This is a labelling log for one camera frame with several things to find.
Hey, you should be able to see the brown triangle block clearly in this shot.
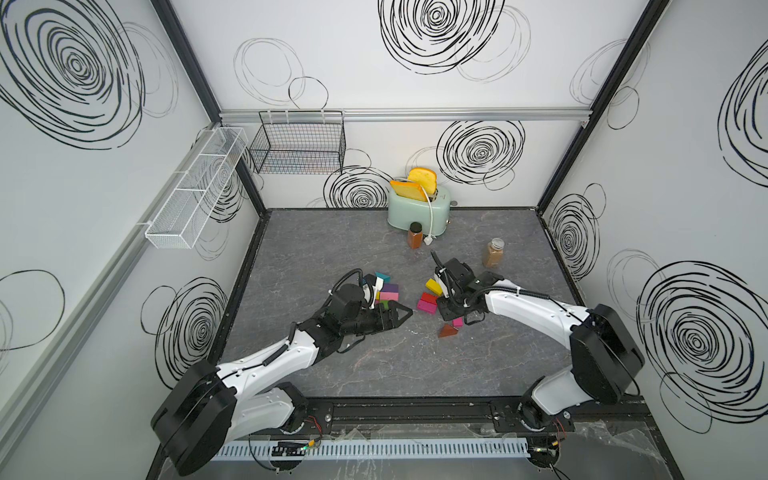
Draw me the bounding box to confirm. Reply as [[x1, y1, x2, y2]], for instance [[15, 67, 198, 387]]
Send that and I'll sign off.
[[438, 324, 459, 339]]

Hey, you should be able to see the glass jar tan spice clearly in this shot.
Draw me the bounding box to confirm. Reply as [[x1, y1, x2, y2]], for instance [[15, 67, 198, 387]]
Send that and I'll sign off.
[[482, 237, 505, 269]]

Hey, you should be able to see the black wire basket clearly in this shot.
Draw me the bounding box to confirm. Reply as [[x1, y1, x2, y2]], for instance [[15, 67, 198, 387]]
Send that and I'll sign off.
[[249, 110, 346, 175]]

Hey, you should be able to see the teal triangle block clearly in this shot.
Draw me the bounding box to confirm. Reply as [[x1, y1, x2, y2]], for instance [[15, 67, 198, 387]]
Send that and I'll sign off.
[[376, 272, 392, 284]]

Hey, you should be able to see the toast slice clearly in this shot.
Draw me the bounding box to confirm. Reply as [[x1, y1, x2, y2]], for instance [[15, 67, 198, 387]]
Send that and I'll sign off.
[[390, 180, 429, 202], [407, 167, 438, 196]]

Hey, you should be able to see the yellow block right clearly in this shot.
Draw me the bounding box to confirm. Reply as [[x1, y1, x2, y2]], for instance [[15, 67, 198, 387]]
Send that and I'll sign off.
[[425, 278, 444, 296]]

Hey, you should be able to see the white toaster power cable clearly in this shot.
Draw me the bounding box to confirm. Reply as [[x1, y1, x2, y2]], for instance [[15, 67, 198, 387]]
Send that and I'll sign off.
[[417, 183, 437, 247]]

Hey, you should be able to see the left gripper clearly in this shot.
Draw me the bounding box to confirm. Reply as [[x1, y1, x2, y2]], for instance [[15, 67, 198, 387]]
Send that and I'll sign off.
[[338, 300, 411, 338]]

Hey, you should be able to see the white wire shelf basket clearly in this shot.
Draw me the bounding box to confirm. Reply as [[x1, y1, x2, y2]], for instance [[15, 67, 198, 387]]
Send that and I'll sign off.
[[145, 126, 247, 249]]

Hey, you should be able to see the red block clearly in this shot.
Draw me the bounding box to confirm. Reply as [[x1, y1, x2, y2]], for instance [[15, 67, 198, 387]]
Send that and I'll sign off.
[[420, 292, 437, 305]]

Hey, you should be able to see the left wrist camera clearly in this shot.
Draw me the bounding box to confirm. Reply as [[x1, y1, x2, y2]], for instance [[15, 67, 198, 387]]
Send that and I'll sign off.
[[361, 274, 385, 309]]

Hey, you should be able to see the brown spice bottle black cap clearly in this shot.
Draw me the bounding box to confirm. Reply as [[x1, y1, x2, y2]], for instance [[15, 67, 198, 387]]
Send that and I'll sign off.
[[407, 222, 423, 249]]

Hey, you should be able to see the front toast slice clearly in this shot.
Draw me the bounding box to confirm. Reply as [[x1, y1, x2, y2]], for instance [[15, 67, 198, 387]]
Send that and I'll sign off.
[[390, 180, 429, 202]]

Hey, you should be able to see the grey slotted cable duct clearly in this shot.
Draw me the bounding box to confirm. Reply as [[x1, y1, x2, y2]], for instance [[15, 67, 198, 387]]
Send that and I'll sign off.
[[213, 438, 531, 462]]

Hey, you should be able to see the rear toast slice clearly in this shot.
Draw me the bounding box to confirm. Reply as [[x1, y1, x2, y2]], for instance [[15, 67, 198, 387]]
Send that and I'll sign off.
[[407, 167, 438, 196]]

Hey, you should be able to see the mint green toaster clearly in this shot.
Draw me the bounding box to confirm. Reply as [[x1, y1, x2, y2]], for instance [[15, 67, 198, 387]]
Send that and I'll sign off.
[[387, 187, 452, 237]]

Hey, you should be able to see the black mounting rail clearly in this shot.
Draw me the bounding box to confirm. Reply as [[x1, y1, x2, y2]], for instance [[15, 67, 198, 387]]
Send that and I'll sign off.
[[170, 395, 652, 436]]

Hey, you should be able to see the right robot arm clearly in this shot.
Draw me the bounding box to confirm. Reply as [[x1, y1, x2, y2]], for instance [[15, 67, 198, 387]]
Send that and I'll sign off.
[[431, 252, 646, 432]]

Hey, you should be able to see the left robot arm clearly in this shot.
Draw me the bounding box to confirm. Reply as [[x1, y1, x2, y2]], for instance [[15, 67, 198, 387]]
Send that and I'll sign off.
[[150, 269, 413, 476]]

